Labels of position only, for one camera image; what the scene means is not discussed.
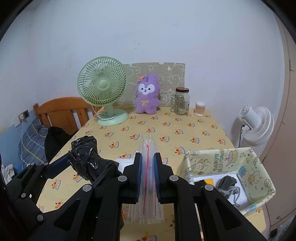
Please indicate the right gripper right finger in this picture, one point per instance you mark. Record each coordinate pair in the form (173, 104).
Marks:
(201, 212)

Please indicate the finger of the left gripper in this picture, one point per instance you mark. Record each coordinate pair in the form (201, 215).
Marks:
(57, 167)

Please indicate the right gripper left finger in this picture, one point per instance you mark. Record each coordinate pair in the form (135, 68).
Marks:
(94, 211)

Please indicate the black plastic bag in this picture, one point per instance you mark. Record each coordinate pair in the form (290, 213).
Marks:
(86, 161)

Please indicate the clear plastic package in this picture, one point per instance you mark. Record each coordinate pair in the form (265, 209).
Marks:
(147, 210)

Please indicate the white cloths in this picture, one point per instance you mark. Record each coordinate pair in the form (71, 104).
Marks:
(122, 163)

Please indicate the grey cloth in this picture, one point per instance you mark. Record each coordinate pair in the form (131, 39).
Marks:
(226, 186)

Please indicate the cartoon animal tissue pack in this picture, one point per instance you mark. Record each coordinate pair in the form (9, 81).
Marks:
(209, 181)

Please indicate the blue plaid pillow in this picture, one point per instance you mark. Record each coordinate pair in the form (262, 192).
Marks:
(31, 147)

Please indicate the black garment on chair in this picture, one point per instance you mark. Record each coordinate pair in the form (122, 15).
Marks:
(55, 139)

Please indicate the yellow patterned storage box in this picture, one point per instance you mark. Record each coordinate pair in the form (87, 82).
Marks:
(256, 186)

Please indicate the pink door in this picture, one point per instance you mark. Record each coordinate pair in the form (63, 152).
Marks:
(279, 154)

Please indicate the green desk fan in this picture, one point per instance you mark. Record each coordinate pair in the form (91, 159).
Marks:
(101, 82)

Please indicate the yellow patterned tablecloth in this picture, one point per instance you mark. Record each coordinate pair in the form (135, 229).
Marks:
(173, 134)

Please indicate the white standing fan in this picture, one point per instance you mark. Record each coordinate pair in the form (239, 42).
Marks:
(259, 124)

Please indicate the cotton swab container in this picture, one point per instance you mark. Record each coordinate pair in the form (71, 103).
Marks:
(199, 108)

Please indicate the purple plush toy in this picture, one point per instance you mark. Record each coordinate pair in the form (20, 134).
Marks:
(147, 94)

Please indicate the glass jar with lid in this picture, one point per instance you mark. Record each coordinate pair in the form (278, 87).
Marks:
(180, 101)

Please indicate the patterned cardboard backboard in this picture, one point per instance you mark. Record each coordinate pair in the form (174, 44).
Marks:
(170, 76)

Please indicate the wall power socket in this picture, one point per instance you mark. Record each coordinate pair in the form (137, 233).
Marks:
(23, 116)

